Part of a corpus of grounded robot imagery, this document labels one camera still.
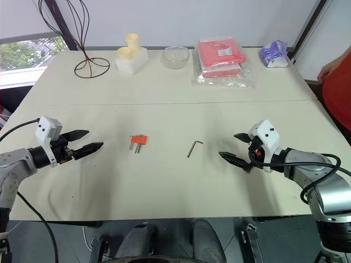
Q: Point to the purple white tissue pack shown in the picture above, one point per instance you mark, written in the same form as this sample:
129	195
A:
274	54

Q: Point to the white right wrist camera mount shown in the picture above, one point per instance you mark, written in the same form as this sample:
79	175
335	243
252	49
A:
268	137

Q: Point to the dark grey rounded shape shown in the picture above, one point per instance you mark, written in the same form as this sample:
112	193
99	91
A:
138	241
206	241

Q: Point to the dark window frame post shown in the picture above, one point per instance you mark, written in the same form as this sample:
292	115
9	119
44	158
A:
65	24
311	27

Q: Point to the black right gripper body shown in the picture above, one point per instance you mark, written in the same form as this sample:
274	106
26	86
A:
255	152

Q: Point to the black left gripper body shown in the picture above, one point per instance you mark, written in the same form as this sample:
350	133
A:
62	152

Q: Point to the clear glass bowl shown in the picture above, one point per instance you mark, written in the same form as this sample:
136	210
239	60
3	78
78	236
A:
175	58

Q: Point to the bystander bare forearm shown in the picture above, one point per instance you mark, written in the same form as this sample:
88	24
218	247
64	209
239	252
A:
342	58

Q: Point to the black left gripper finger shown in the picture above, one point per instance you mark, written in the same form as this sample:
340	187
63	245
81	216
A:
88	149
76	134

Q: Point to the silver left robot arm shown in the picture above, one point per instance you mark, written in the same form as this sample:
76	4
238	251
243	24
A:
16	161

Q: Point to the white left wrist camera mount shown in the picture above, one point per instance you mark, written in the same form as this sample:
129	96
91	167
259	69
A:
45	131

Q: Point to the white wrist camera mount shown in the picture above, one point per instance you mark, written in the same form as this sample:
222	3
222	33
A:
268	137
45	131

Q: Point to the short cream cylinder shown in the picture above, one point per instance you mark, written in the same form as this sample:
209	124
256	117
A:
124	54

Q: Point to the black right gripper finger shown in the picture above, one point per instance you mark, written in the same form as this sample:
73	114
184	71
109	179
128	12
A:
242	137
235	160

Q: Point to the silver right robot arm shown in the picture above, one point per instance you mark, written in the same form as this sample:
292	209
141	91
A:
326	191

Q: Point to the tall cream cylinder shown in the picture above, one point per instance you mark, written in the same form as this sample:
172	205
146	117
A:
133	41

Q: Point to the red packet in plastic bag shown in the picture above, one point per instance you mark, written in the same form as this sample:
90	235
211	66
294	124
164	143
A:
222	71
219	53

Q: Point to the metal hex key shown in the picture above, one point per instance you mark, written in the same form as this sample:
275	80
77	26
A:
191	149

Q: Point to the bystander red shirt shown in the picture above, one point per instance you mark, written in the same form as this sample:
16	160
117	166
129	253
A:
340	96

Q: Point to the white foam block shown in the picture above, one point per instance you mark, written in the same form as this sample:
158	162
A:
137	61

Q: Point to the black metal table leg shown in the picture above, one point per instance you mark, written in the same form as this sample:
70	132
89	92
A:
251	242
97	250

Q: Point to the bystander bare hand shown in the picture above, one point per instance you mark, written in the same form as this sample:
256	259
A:
326	71

